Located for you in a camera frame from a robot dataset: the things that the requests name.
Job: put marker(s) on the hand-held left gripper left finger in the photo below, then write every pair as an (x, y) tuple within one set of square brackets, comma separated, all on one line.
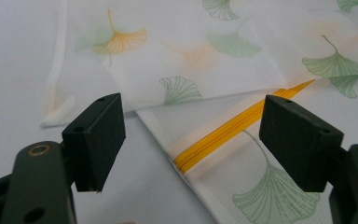
[(94, 140)]

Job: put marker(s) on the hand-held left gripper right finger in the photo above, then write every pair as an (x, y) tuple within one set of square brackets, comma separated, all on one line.
[(301, 143)]

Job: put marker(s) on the white leaf-print mesh laundry bag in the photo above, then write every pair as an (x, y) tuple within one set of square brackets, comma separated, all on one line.
[(230, 62)]

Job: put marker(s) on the white table mat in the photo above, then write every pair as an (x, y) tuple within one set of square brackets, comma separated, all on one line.
[(12, 62)]

